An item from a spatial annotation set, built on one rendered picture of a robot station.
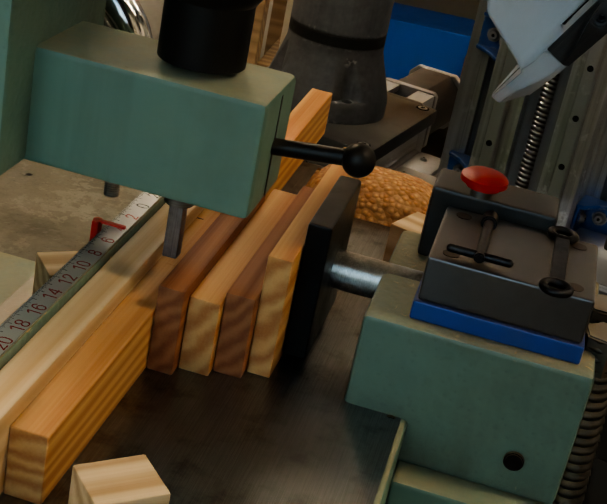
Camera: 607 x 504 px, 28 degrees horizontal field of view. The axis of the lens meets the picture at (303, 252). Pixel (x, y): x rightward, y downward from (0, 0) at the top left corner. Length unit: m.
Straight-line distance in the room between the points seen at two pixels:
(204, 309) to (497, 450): 0.19
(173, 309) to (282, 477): 0.12
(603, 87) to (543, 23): 0.73
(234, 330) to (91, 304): 0.09
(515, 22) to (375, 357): 0.21
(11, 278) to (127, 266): 0.30
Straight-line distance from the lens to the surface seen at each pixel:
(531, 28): 0.73
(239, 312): 0.72
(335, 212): 0.75
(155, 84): 0.69
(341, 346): 0.80
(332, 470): 0.68
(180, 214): 0.74
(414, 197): 1.00
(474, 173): 0.77
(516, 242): 0.75
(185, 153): 0.69
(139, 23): 0.85
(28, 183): 3.21
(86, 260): 0.73
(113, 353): 0.67
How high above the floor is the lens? 1.28
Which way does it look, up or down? 25 degrees down
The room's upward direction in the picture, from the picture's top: 12 degrees clockwise
